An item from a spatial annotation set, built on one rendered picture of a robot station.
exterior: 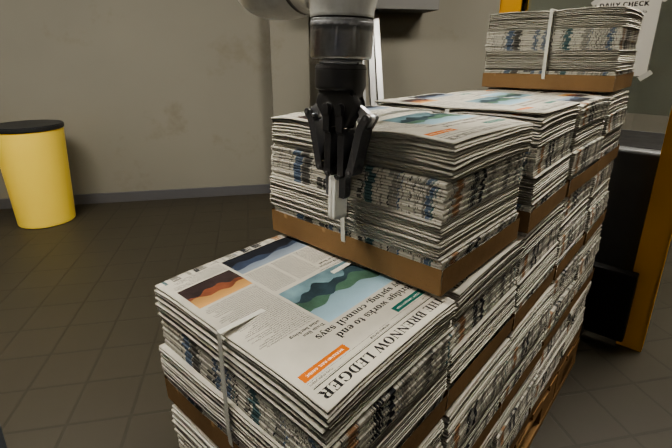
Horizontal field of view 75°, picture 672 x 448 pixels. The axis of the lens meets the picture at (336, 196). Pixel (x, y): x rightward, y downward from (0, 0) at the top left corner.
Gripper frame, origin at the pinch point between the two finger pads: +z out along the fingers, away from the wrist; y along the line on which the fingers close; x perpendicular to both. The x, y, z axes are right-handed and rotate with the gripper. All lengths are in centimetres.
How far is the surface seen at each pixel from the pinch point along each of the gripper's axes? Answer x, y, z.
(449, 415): -7.7, -19.1, 35.9
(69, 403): 16, 108, 96
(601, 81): -93, -16, -17
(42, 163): -36, 294, 49
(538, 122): -34.1, -18.3, -10.6
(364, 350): 13.4, -16.4, 13.1
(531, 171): -34.3, -18.3, -1.4
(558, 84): -93, -5, -15
